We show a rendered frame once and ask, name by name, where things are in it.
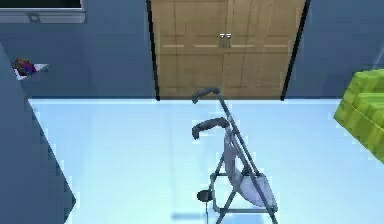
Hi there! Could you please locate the wooden double door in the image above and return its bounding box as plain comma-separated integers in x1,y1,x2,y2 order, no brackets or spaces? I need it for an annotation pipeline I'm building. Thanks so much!
146,0,312,102

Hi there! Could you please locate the green sofa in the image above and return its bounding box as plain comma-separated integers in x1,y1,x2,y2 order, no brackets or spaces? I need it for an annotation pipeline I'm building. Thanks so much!
333,68,384,165

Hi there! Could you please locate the grey framed window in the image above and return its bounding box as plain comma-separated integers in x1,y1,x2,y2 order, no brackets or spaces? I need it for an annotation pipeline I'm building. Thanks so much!
0,0,87,24

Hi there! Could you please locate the colourful small wall picture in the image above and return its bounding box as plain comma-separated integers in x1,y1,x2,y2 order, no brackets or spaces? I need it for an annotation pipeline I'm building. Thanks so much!
12,57,50,82

